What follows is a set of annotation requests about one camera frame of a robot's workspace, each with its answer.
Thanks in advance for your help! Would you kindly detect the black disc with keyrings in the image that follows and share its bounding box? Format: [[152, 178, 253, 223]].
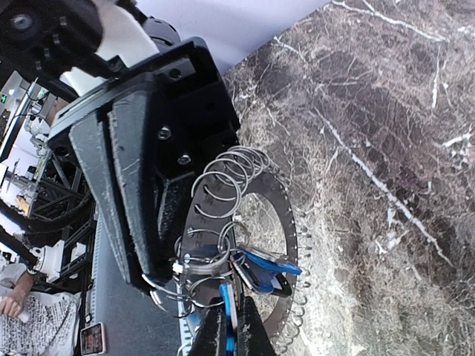
[[148, 145, 309, 355]]

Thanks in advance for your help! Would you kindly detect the white slotted cable duct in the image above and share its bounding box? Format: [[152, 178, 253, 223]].
[[88, 207, 112, 356]]

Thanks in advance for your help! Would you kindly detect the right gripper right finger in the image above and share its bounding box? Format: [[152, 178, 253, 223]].
[[237, 297, 277, 356]]

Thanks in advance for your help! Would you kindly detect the left black cable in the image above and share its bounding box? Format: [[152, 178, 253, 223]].
[[0, 192, 94, 233]]

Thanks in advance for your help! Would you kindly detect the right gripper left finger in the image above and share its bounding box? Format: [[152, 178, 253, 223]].
[[189, 306, 227, 356]]

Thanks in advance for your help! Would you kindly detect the blue key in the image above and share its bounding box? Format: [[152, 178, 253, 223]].
[[219, 245, 304, 355]]

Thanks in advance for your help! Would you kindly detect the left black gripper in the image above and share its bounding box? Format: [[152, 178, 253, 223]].
[[48, 37, 240, 286]]

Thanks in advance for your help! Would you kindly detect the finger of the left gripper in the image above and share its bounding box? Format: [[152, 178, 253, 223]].
[[68, 111, 145, 286]]

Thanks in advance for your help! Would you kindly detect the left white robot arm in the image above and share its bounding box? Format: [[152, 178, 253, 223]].
[[49, 1, 240, 291]]

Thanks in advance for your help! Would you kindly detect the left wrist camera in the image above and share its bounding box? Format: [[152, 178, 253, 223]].
[[1, 1, 125, 79]]

